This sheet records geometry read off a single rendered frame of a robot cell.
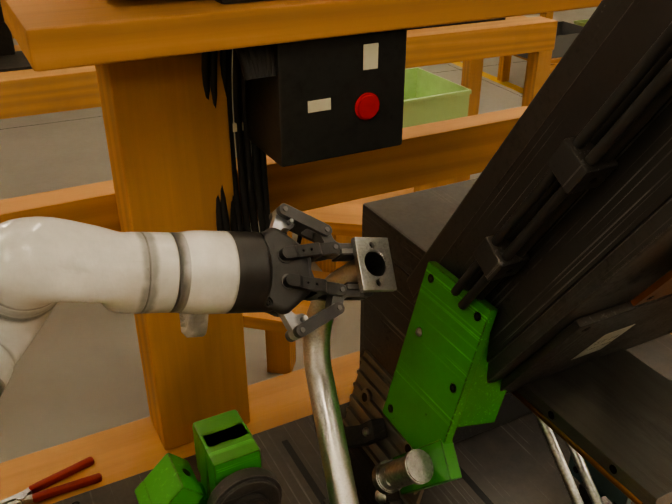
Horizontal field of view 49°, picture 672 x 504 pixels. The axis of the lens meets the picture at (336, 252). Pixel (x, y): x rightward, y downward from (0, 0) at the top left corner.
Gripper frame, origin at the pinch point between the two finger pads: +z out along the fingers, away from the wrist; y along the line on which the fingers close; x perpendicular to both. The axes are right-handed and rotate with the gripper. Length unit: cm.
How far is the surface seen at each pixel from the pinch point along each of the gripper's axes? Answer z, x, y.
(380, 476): 8.7, 15.1, -20.2
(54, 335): 14, 241, 47
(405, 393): 12.3, 12.4, -11.4
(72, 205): -19.6, 35.1, 19.9
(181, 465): -14.8, 14.6, -15.9
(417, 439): 12.3, 11.6, -16.8
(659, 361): 75, 23, -10
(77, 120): 68, 424, 240
